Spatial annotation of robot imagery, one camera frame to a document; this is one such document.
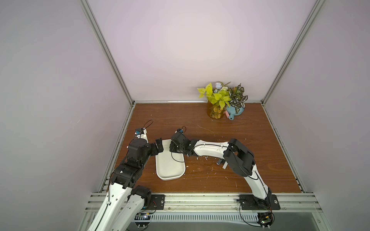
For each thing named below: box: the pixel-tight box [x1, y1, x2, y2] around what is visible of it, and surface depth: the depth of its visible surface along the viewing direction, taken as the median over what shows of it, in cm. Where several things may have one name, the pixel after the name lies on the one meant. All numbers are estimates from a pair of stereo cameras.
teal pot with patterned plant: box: [226, 83, 249, 121], surface depth 94 cm
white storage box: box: [155, 139, 186, 181], surface depth 83 cm
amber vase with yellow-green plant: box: [197, 81, 232, 120], surface depth 95 cm
